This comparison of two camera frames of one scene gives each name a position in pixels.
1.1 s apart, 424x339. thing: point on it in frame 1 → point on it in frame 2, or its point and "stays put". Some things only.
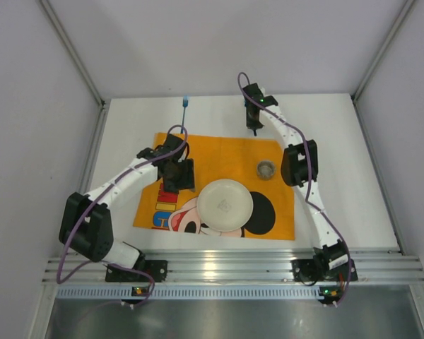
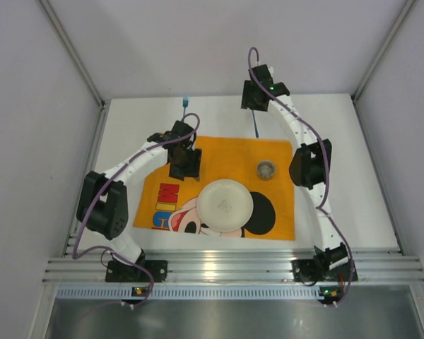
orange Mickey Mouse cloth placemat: x=257 y=162 stays put
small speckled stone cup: x=266 y=169 stays put
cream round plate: x=225 y=205 stays put
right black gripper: x=253 y=119 → x=251 y=100
